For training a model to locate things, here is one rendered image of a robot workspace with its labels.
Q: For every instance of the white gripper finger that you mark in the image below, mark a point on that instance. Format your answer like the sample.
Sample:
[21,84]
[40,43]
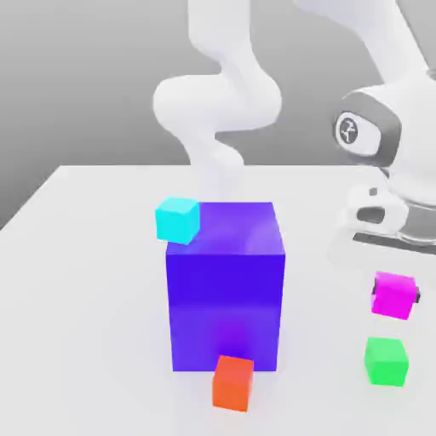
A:
[417,295]
[374,289]

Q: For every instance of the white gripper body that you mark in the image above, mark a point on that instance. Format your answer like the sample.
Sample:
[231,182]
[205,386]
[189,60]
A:
[391,260]

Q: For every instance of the small magenta cube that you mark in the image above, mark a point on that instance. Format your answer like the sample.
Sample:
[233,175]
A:
[393,296]

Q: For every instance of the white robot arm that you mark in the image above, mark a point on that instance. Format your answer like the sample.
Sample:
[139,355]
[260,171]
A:
[218,102]

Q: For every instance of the small green cube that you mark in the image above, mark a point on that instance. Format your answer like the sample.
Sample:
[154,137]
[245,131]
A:
[386,362]

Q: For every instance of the small orange cube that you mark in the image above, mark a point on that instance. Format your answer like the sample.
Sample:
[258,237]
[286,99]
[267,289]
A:
[232,385]

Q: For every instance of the small cyan cube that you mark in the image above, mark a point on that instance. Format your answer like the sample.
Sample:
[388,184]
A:
[177,221]

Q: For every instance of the large blue box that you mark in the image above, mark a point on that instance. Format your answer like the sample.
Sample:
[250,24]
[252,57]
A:
[224,299]

